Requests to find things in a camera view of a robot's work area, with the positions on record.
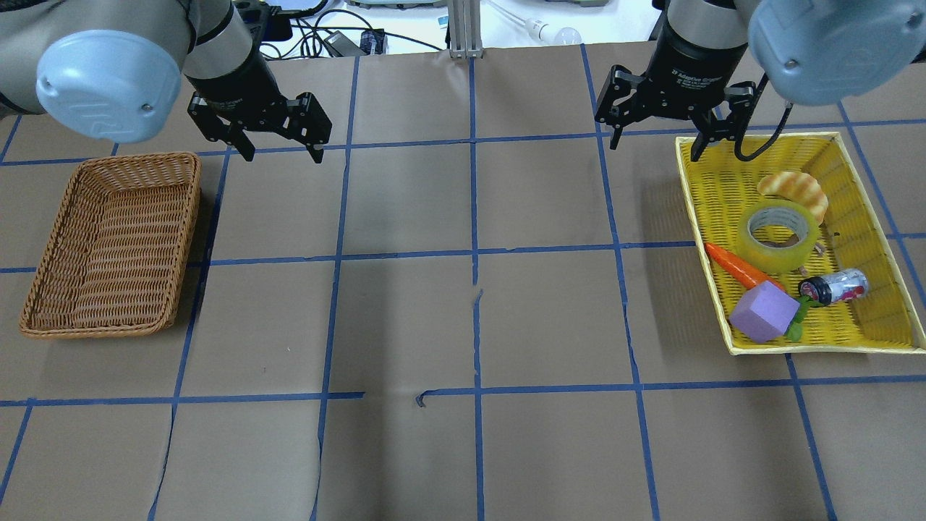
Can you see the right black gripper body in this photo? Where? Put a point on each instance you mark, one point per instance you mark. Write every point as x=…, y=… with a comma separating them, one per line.
x=686, y=74

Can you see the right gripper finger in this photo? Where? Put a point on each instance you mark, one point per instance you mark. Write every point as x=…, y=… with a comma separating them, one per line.
x=608, y=111
x=710, y=130

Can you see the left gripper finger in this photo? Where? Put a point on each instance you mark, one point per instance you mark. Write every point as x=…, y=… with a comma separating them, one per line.
x=238, y=139
x=311, y=126

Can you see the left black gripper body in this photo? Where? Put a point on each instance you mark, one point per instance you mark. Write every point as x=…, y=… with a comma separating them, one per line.
x=237, y=84

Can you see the yellow tape roll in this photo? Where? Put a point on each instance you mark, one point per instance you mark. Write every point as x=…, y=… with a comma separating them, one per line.
x=776, y=236

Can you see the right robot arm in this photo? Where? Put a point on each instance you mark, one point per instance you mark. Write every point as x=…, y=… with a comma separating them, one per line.
x=736, y=69

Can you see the yellow plastic basket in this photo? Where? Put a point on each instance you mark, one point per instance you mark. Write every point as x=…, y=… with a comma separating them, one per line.
x=718, y=189

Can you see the black power adapter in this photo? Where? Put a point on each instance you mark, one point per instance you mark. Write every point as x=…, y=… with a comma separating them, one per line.
x=336, y=44

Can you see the white light bulb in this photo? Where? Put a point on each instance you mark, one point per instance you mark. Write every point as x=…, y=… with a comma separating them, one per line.
x=551, y=34

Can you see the toy croissant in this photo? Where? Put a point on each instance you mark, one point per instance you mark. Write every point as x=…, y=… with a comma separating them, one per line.
x=798, y=187

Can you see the toy carrot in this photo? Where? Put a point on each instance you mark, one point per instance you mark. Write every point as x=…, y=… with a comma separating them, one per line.
x=745, y=273

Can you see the brown wicker basket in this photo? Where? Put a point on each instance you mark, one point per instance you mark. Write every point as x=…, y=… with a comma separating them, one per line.
x=116, y=256

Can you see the purple foam cube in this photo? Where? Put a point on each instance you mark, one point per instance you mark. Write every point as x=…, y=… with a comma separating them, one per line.
x=764, y=312

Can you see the small black-capped bottle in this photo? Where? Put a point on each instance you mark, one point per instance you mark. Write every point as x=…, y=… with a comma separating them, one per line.
x=840, y=286

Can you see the aluminium frame post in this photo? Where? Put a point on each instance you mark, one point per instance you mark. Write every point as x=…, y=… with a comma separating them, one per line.
x=465, y=29

